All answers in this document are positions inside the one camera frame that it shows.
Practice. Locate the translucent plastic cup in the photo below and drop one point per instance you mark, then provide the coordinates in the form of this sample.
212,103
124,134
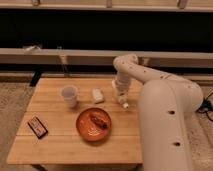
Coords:
69,95

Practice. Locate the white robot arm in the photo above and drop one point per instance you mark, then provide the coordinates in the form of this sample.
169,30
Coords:
165,101

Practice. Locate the white bottle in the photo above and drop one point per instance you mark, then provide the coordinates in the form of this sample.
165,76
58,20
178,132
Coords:
122,99

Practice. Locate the pale yellow sponge block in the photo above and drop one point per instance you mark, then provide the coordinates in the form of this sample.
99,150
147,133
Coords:
97,96

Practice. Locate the wooden folding table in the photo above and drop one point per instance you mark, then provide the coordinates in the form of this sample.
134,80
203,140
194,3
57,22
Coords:
62,144

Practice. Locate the brown food piece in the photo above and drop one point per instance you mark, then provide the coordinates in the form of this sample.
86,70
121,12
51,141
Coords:
99,122

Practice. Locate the dark small box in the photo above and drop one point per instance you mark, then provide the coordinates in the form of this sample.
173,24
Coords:
37,127

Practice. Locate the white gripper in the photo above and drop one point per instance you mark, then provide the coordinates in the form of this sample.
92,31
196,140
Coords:
119,89

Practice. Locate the grey metal rail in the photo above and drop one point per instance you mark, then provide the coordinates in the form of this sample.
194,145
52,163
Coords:
104,57

